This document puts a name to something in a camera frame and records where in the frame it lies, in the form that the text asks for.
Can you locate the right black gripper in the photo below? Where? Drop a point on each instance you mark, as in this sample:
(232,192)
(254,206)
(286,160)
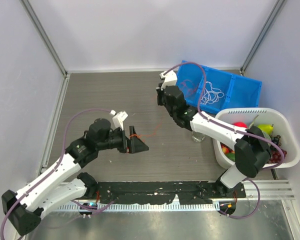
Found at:
(160,92)

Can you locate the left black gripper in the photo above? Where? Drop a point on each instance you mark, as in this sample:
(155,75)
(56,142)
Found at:
(136,145)

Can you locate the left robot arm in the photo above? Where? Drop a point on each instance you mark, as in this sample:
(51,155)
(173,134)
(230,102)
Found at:
(63,181)

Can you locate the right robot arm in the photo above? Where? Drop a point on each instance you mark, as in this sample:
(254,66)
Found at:
(251,148)

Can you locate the clear glass bottle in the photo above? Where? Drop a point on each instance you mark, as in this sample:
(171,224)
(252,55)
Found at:
(197,137)

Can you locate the blue three-compartment bin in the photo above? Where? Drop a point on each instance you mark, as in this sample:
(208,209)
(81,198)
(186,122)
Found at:
(223,90)

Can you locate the small peach fruit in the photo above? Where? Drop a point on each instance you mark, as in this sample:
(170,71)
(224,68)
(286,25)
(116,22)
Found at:
(225,150)

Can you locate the red apple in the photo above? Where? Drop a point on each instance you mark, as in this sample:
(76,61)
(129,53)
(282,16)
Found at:
(240,124)

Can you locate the green avocado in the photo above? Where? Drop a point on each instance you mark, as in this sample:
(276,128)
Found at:
(231,156)

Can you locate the white plastic basket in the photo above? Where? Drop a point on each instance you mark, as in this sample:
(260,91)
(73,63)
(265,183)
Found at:
(261,115)

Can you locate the green pear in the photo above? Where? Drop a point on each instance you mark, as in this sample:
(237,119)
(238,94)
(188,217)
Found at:
(267,128)

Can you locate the dark grapes bunch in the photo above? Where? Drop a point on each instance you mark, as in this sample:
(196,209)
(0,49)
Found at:
(276,140)

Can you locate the red grapes bunch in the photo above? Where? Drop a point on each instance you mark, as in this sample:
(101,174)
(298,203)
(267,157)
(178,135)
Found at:
(275,157)

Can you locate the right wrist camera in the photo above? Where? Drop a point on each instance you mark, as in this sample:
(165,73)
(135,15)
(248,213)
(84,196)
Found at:
(169,78)

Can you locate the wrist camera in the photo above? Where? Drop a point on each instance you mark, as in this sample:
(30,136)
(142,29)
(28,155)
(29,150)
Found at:
(118,118)
(169,78)

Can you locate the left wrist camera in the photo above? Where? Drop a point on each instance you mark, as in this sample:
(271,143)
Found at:
(118,118)

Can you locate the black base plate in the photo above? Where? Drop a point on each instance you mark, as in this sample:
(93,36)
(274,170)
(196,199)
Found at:
(164,192)

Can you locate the slotted cable duct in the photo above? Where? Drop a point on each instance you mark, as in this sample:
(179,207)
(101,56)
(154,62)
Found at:
(128,208)

